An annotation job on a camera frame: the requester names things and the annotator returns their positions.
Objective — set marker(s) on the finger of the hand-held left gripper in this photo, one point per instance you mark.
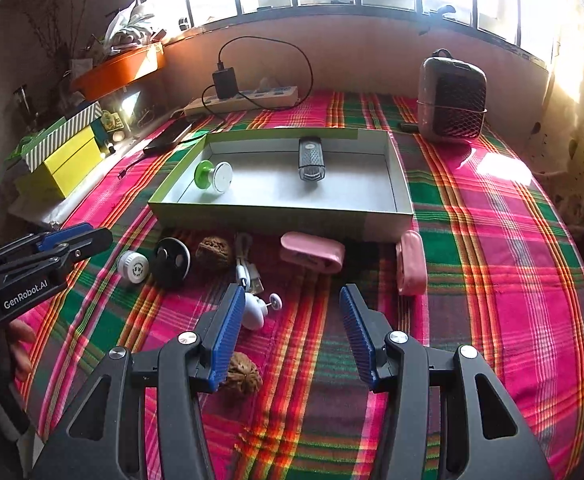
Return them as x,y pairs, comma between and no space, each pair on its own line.
84,245
66,234

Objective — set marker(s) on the white round ribbed cap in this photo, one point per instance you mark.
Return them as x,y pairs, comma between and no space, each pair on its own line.
132,266

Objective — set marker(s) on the black window latch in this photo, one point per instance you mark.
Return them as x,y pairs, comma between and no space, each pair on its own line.
441,11

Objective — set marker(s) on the green striped box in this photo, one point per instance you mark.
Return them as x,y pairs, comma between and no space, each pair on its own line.
59,142

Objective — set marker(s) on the orange plastic basin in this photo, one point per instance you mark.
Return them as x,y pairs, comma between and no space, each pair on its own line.
121,70

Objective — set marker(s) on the pale spotted curtain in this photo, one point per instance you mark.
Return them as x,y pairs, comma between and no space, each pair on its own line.
577,135

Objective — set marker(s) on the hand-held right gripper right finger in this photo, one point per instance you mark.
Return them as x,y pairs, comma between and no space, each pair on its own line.
357,340

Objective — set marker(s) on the black phone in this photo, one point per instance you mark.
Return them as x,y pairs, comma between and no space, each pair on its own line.
169,136

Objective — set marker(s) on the brown walnut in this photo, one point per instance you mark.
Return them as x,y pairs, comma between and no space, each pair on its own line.
214,255
244,377

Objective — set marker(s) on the black round disc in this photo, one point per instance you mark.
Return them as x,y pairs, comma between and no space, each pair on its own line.
171,262

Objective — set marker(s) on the black charger adapter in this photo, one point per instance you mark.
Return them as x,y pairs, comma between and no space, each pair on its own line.
224,82

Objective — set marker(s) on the small pink case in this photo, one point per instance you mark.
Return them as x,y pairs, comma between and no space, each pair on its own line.
412,265

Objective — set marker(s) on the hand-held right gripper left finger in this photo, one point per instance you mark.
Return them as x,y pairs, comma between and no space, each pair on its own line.
226,340

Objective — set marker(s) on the white mushroom-shaped knob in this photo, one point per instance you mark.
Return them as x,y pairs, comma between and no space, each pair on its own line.
254,312

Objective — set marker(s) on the large pink clip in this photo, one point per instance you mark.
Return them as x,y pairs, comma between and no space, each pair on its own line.
312,252

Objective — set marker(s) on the small stone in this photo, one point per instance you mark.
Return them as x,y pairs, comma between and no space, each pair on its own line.
268,83

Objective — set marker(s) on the green and white suction knob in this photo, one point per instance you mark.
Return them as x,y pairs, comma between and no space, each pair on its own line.
214,176

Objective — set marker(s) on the yellow box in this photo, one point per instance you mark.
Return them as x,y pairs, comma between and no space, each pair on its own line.
66,170

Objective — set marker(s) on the person's left hand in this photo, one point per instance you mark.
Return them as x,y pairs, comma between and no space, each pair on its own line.
21,355

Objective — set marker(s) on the shallow green cardboard box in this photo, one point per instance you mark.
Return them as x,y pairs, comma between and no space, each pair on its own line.
292,195

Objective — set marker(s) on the black bike light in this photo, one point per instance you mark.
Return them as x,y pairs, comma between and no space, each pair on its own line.
312,160

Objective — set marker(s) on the plaid blanket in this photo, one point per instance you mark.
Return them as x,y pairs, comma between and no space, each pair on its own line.
472,260

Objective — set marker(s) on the beige power strip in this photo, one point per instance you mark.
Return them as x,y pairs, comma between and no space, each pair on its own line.
267,97

